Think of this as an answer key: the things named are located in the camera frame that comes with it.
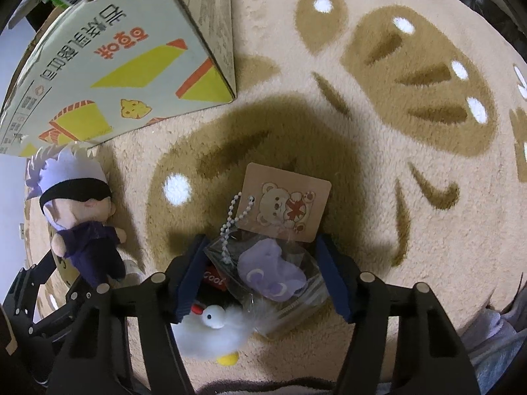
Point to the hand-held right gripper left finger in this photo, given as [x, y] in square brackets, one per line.
[191, 279]

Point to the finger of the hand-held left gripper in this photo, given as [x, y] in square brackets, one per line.
[72, 300]
[37, 271]

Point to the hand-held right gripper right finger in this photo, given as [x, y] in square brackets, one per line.
[331, 271]

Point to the white duck plush toy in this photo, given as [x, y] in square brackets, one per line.
[206, 333]

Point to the bagged purple plush toy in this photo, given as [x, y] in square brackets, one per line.
[267, 271]

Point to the lavender-haired plush doll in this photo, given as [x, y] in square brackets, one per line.
[74, 201]

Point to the printed cardboard box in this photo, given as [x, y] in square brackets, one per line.
[123, 49]

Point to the red label packet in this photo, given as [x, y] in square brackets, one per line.
[214, 279]

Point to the bear print tag card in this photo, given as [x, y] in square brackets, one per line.
[288, 201]

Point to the beige patterned blanket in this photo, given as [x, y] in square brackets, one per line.
[411, 214]

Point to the grey cloth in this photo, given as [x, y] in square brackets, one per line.
[494, 349]

